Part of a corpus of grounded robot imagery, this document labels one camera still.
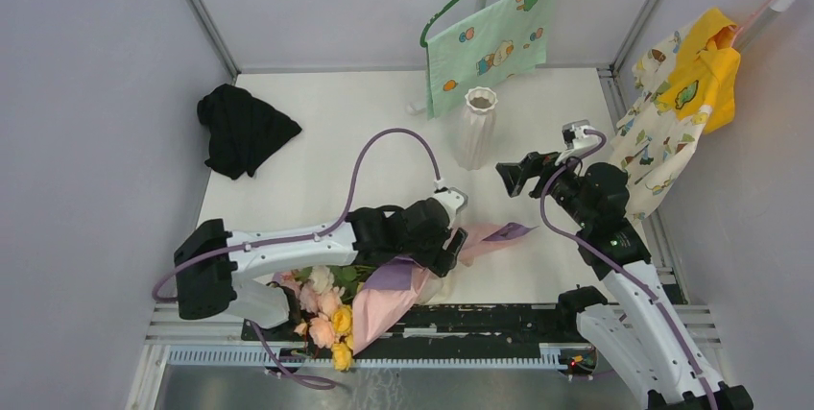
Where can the pink clothes hanger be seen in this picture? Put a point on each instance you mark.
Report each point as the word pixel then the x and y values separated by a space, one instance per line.
pixel 750 21

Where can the yellow cartoon print shirt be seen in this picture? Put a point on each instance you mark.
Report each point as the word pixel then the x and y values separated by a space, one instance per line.
pixel 685 88

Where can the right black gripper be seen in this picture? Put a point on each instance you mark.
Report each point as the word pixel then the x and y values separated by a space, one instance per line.
pixel 514 174

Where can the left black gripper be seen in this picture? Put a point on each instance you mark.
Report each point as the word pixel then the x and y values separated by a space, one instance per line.
pixel 446 258

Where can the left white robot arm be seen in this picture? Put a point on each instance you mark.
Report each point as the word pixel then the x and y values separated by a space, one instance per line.
pixel 218 270

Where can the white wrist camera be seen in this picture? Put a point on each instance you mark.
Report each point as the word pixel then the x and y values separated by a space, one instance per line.
pixel 581 140
pixel 453 201

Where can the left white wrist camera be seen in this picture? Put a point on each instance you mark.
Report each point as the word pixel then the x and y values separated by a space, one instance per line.
pixel 453 201

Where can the white slotted cable duct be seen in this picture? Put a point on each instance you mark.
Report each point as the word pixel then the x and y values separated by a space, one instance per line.
pixel 246 356

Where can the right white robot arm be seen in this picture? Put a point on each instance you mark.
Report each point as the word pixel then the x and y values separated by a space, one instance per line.
pixel 650 349

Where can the white ribbed vase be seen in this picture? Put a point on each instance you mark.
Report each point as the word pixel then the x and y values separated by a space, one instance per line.
pixel 475 128

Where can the pink purple flower bouquet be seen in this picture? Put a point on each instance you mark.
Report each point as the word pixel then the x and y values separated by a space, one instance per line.
pixel 345 317

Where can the black cloth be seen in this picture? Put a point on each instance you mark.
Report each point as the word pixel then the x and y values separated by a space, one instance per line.
pixel 244 131

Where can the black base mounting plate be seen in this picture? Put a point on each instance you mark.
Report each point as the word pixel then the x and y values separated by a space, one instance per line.
pixel 474 331

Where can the small circuit board with LED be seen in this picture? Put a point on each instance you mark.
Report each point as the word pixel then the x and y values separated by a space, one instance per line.
pixel 578 365

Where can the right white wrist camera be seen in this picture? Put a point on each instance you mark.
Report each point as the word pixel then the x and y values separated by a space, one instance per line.
pixel 581 140

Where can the green cartoon print towel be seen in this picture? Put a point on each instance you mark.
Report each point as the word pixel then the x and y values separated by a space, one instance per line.
pixel 506 38

